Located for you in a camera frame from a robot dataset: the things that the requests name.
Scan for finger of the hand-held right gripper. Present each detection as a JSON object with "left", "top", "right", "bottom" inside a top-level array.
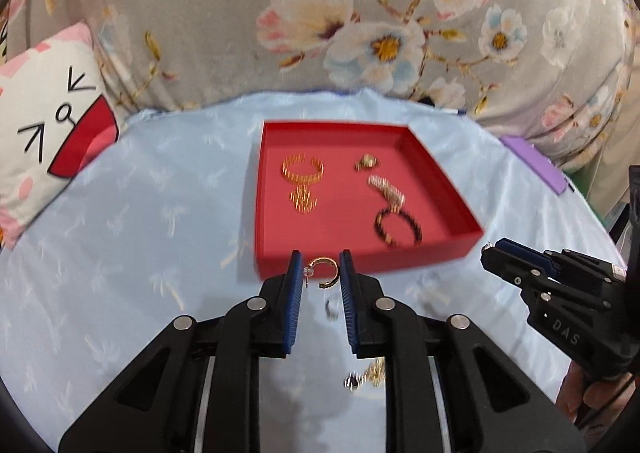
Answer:
[
  {"left": 492, "top": 239, "right": 623, "bottom": 284},
  {"left": 480, "top": 244, "right": 566, "bottom": 314}
]

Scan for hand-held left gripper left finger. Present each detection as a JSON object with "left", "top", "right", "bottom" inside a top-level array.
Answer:
[{"left": 59, "top": 249, "right": 305, "bottom": 453}]

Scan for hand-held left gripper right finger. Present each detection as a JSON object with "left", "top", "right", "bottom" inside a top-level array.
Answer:
[{"left": 340, "top": 249, "right": 586, "bottom": 453}]

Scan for gold hoop earring dark stones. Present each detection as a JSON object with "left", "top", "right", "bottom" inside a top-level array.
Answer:
[{"left": 302, "top": 256, "right": 341, "bottom": 289}]

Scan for black bead bracelet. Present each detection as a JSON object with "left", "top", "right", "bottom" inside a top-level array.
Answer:
[{"left": 375, "top": 207, "right": 423, "bottom": 249}]

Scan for red cardboard box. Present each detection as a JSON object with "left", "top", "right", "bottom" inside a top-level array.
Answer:
[{"left": 254, "top": 120, "right": 485, "bottom": 281}]

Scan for gold chain bracelet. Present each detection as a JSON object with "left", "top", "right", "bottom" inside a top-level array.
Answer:
[{"left": 287, "top": 184, "right": 318, "bottom": 216}]

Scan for gold wristwatch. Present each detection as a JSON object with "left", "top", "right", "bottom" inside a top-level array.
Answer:
[{"left": 367, "top": 175, "right": 407, "bottom": 210}]

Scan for gold braided bangle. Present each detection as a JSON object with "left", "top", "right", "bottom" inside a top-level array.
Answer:
[{"left": 281, "top": 153, "right": 325, "bottom": 185}]

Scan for person's right hand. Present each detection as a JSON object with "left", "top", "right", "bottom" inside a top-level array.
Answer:
[{"left": 554, "top": 360, "right": 621, "bottom": 434}]

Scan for purple flat object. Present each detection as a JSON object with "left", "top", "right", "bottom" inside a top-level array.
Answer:
[{"left": 500, "top": 135, "right": 569, "bottom": 195}]

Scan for light blue palm print cloth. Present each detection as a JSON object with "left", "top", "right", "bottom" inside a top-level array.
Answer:
[{"left": 0, "top": 88, "right": 626, "bottom": 453}]

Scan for grey floral blanket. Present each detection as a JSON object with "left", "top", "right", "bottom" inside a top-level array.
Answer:
[{"left": 0, "top": 0, "right": 640, "bottom": 174}]

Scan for cat face pillow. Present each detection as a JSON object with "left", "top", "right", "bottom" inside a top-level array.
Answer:
[{"left": 0, "top": 22, "right": 121, "bottom": 250}]

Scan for gold necklace with black clover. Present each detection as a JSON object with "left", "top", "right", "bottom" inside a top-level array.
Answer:
[{"left": 343, "top": 359, "right": 387, "bottom": 391}]

